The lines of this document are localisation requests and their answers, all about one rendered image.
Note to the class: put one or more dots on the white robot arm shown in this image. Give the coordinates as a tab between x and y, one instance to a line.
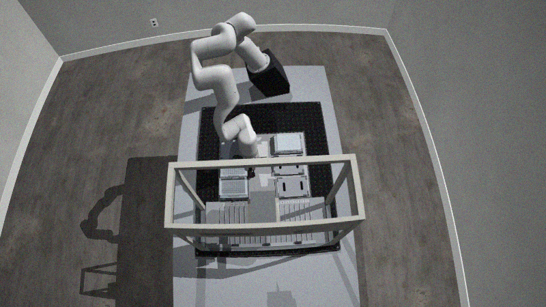
225	38

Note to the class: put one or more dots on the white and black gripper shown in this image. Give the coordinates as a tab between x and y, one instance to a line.
250	173

